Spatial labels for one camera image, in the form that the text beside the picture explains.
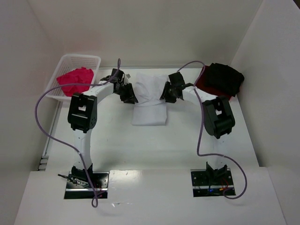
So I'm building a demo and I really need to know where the white t shirt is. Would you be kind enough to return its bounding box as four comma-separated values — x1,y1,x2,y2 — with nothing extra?
131,73,168,126

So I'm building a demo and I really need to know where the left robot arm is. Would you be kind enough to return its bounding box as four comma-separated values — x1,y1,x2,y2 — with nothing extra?
67,69,138,183

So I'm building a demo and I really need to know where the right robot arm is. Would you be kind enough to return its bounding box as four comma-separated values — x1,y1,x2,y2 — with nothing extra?
160,72,235,140

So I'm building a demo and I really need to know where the dark red folded t shirt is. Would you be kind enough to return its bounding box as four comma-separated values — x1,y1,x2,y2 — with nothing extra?
196,66,232,100

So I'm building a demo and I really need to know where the pink t shirt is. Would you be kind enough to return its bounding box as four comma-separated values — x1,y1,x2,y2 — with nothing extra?
56,67,94,97

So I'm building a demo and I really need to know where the black folded t shirt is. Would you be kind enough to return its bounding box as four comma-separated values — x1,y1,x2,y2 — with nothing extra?
203,63,245,97

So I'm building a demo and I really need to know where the white plastic basket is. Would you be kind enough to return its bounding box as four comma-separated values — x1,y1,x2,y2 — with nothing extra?
46,54,101,102

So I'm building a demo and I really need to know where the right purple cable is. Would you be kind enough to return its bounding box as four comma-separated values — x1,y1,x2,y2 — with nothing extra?
177,61,248,199

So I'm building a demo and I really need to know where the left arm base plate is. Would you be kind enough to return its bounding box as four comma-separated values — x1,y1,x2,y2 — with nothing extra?
64,172,109,200

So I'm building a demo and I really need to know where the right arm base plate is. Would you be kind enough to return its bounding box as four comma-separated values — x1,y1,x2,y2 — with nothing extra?
190,169,236,197

